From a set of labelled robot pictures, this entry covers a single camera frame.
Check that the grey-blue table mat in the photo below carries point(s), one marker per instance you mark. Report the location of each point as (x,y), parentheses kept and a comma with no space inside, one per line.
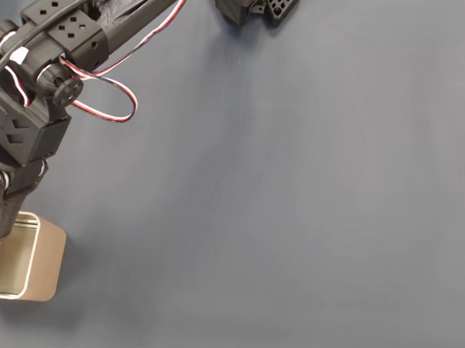
(277,187)

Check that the tan metal container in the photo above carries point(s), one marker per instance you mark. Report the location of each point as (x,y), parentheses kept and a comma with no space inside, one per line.
(46,262)

